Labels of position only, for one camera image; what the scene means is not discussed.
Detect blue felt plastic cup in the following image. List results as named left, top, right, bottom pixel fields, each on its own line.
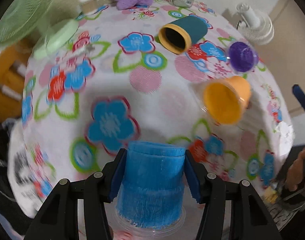
left=116, top=141, right=185, bottom=238

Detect purple felt plastic cup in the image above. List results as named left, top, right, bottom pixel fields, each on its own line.
left=227, top=41, right=259, bottom=73

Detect orange felt plastic cup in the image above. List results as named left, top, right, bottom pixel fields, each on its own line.
left=202, top=76, right=252, bottom=125

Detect person's right hand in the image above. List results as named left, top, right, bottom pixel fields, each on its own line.
left=285, top=147, right=305, bottom=192

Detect white standing fan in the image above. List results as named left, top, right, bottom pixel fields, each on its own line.
left=236, top=3, right=274, bottom=46

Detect floral tablecloth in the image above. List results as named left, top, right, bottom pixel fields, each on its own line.
left=8, top=0, right=291, bottom=218

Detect teal and yellow tumbler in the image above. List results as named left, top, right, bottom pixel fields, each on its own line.
left=158, top=14, right=212, bottom=55

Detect wooden chair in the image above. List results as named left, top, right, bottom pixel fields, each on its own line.
left=0, top=40, right=32, bottom=122

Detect cotton swab container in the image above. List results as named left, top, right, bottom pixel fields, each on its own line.
left=79, top=0, right=98, bottom=15

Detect green desk fan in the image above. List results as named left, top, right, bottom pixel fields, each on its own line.
left=0, top=0, right=79, bottom=60

